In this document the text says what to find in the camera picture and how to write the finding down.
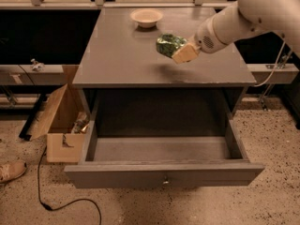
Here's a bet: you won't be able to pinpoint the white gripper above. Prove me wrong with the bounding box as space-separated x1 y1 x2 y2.
172 18 226 64

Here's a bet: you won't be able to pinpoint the grey open top drawer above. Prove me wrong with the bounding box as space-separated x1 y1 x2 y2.
64 88 266 189

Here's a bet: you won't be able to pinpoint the items inside cardboard box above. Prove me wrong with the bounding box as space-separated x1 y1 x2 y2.
71 117 89 134

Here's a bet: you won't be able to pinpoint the white ceramic bowl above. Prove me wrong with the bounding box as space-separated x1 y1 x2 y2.
130 8 163 28

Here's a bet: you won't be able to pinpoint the cardboard box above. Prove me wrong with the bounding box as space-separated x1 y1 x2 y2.
30 66 89 163

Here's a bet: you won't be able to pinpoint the small clear object on ledge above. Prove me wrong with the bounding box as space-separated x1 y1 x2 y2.
31 58 45 72

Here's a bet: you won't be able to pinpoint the beige sneaker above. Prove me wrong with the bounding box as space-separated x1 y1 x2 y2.
0 160 27 184

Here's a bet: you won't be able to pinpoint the grey cabinet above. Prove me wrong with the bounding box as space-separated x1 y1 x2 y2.
72 6 258 116

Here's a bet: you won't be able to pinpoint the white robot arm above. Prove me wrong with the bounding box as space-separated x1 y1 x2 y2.
172 0 300 64

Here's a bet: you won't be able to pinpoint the crushed green soda can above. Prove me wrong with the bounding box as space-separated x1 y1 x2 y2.
156 34 188 58

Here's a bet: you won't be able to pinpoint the black power cable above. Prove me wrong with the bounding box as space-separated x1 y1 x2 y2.
37 146 103 225

